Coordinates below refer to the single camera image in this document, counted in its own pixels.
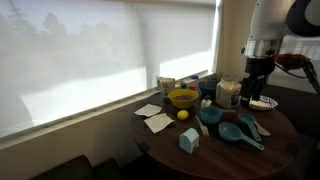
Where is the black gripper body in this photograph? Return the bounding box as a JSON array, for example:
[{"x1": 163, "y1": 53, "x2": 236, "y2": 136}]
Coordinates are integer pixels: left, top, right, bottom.
[{"x1": 241, "y1": 57, "x2": 276, "y2": 90}]

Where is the small blue measuring spoon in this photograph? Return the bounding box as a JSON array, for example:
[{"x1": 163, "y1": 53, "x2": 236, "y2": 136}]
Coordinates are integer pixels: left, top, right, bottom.
[{"x1": 237, "y1": 112, "x2": 263, "y2": 143}]

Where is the medium blue measuring spoon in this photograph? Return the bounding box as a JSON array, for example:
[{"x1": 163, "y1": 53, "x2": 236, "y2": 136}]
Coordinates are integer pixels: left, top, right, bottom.
[{"x1": 218, "y1": 121, "x2": 266, "y2": 152}]

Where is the blue patterned white plate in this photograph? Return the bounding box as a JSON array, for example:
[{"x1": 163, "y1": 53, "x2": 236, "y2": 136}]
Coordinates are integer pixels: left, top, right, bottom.
[{"x1": 248, "y1": 94, "x2": 279, "y2": 112}]

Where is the glass jar of rice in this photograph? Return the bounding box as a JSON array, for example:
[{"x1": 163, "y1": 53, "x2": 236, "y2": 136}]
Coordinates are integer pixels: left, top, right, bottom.
[{"x1": 215, "y1": 76, "x2": 243, "y2": 109}]

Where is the small green plant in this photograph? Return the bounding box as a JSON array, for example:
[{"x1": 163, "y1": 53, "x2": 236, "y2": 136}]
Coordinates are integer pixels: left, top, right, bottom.
[{"x1": 206, "y1": 72, "x2": 231, "y2": 83}]

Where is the dark blue bowl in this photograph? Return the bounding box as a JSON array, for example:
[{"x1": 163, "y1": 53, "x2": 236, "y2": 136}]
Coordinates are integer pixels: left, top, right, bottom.
[{"x1": 198, "y1": 79, "x2": 219, "y2": 101}]

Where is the small white figurine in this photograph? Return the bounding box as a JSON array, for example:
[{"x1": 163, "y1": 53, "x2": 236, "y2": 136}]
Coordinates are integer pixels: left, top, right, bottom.
[{"x1": 200, "y1": 94, "x2": 213, "y2": 110}]

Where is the dark bench seat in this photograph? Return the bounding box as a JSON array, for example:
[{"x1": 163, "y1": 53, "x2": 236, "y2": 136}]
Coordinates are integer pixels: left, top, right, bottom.
[{"x1": 263, "y1": 83, "x2": 320, "y2": 180}]

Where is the white plastic fork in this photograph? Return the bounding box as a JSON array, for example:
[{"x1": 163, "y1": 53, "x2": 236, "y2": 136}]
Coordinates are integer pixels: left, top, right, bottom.
[{"x1": 194, "y1": 115, "x2": 210, "y2": 137}]

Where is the yellow bowl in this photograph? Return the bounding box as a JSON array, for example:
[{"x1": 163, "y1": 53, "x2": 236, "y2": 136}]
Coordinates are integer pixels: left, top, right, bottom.
[{"x1": 167, "y1": 88, "x2": 200, "y2": 110}]

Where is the yellow lemon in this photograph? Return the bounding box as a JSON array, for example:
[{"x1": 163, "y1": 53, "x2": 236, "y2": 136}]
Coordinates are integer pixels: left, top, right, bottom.
[{"x1": 176, "y1": 109, "x2": 190, "y2": 121}]

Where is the light blue milk carton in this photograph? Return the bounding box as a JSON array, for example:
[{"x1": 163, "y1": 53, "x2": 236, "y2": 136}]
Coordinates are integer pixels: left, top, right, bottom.
[{"x1": 179, "y1": 127, "x2": 200, "y2": 155}]

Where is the printed paper cup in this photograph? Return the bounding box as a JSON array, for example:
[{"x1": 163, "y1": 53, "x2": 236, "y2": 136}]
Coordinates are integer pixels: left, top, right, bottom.
[{"x1": 157, "y1": 76, "x2": 176, "y2": 98}]

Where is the white paper napkin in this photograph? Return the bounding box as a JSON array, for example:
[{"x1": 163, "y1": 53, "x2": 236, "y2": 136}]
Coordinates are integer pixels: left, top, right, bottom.
[
  {"x1": 133, "y1": 103, "x2": 163, "y2": 118},
  {"x1": 143, "y1": 112, "x2": 176, "y2": 134}
]

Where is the large white window blind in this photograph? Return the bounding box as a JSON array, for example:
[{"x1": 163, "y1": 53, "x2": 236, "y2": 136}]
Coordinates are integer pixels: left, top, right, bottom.
[{"x1": 0, "y1": 0, "x2": 218, "y2": 139}]

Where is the window sill ledge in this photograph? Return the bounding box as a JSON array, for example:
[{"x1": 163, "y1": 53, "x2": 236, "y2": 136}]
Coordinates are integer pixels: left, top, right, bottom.
[{"x1": 0, "y1": 69, "x2": 218, "y2": 152}]

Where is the dark seat cushion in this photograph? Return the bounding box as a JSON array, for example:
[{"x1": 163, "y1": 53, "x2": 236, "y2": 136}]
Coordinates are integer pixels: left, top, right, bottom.
[{"x1": 29, "y1": 154, "x2": 134, "y2": 180}]

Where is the black robot wrist cable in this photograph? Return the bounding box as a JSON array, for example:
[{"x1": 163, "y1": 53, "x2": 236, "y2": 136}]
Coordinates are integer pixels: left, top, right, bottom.
[{"x1": 273, "y1": 52, "x2": 320, "y2": 96}]

